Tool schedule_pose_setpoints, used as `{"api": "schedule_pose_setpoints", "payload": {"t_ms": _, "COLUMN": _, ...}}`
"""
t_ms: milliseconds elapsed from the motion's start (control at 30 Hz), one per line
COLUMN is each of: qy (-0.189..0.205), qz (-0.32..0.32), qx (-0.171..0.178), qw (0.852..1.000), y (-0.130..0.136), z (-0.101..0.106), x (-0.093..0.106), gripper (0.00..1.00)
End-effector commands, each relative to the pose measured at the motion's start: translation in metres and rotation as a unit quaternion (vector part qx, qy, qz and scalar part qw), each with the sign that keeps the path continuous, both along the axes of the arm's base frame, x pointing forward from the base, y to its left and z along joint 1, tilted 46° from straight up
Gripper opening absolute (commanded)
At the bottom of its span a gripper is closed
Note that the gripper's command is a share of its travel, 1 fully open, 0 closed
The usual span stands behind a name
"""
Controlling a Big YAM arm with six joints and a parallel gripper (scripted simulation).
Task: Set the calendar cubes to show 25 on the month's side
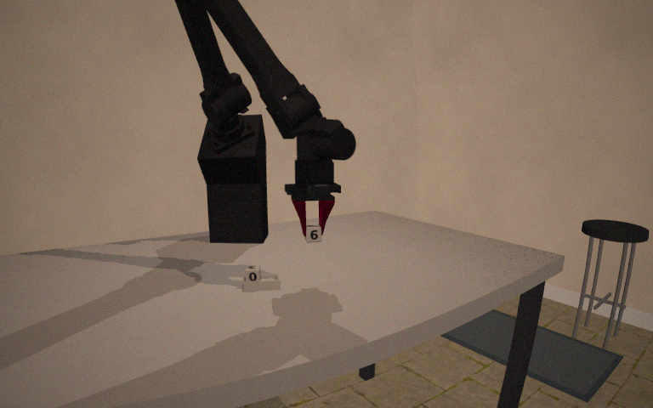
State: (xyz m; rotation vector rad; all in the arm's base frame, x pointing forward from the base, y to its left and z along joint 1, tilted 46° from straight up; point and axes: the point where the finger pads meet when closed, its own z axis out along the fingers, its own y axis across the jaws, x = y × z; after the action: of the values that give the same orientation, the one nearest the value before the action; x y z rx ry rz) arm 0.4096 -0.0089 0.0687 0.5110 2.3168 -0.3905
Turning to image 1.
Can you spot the white calendar cube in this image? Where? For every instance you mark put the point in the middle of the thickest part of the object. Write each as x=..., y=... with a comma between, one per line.
x=252, y=273
x=313, y=233

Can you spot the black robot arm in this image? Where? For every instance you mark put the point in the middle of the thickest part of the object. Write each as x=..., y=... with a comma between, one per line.
x=221, y=102

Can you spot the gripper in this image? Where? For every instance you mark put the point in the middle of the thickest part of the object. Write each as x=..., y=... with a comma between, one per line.
x=301, y=195

